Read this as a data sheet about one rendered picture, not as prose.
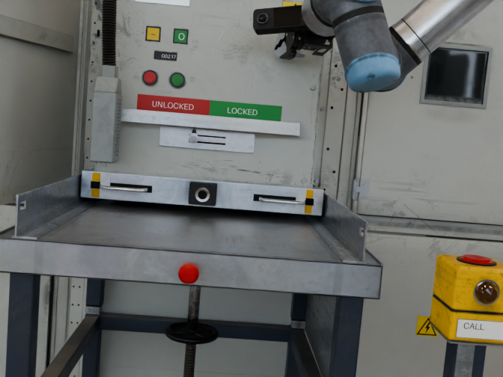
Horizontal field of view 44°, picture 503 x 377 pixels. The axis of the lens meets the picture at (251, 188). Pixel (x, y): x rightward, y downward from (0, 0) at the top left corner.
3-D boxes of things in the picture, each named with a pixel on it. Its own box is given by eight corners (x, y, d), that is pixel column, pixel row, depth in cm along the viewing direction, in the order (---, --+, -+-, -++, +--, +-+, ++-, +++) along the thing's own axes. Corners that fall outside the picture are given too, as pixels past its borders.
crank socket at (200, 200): (215, 206, 136) (217, 184, 136) (188, 204, 136) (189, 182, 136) (215, 205, 139) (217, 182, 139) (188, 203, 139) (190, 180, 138)
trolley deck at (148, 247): (379, 299, 101) (383, 263, 101) (-8, 271, 98) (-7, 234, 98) (319, 230, 168) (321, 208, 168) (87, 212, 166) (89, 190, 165)
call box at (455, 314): (510, 348, 79) (520, 269, 78) (448, 344, 78) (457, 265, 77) (484, 328, 87) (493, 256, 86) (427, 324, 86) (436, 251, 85)
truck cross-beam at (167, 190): (321, 215, 140) (324, 189, 140) (80, 197, 138) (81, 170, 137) (318, 212, 145) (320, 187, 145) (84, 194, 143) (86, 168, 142)
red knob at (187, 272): (197, 286, 95) (199, 265, 95) (177, 285, 95) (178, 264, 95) (199, 279, 100) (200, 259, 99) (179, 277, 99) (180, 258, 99)
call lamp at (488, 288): (502, 310, 77) (506, 283, 76) (475, 307, 76) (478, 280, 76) (498, 306, 78) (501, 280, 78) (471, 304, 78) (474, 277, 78)
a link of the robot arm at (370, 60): (408, 82, 111) (389, 16, 112) (400, 72, 100) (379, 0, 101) (357, 99, 114) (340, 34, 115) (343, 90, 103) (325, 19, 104)
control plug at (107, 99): (112, 163, 128) (117, 77, 126) (88, 161, 127) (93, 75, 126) (119, 161, 135) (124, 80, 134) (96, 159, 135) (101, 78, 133)
